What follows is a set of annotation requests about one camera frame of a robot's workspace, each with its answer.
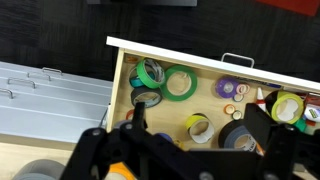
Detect red flat object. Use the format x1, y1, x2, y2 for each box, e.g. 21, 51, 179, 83
256, 0, 320, 17

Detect wide black tape roll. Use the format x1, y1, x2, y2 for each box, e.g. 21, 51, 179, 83
218, 119, 264, 154

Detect white glue bottle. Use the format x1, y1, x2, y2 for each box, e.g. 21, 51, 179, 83
255, 87, 268, 113

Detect lime yellow tape roll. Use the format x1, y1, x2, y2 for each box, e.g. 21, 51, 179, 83
264, 90, 305, 125

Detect grey duct tape roll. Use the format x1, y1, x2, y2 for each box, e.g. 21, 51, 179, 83
11, 159, 66, 180

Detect orange tape roll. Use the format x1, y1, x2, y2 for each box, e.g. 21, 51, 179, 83
108, 162, 136, 180

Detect small pink tape ring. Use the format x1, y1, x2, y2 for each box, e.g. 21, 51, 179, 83
235, 83, 251, 95

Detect small red tape ring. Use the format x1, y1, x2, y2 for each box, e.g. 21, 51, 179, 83
125, 109, 136, 121

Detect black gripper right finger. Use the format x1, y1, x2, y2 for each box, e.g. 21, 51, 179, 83
244, 103, 320, 180

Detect small white tape ring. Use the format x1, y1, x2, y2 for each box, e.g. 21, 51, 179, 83
231, 109, 244, 121
232, 93, 244, 103

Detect purple tape roll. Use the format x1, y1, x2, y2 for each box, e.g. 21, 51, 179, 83
214, 77, 240, 100

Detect teal tape roll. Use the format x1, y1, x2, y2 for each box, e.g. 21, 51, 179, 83
129, 75, 156, 89

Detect small green tape roll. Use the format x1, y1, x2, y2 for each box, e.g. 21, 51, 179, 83
135, 58, 166, 90

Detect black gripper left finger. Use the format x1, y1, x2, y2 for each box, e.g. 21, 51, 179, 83
59, 101, 201, 180

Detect yellow black tape roll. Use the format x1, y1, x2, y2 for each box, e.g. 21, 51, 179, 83
185, 113, 216, 144

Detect white green label tube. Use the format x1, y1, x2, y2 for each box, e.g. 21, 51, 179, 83
303, 94, 320, 124

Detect small orange tape ring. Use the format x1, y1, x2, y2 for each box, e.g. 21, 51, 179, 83
223, 103, 237, 115

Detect wooden drawer white front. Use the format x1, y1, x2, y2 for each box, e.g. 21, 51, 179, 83
105, 35, 320, 151

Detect blue tape roll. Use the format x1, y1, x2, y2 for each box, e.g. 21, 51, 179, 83
154, 132, 174, 144

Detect dark grey tape roll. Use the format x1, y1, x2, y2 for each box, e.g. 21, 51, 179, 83
130, 85, 164, 109

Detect large green tape roll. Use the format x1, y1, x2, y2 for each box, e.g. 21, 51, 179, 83
160, 64, 198, 102

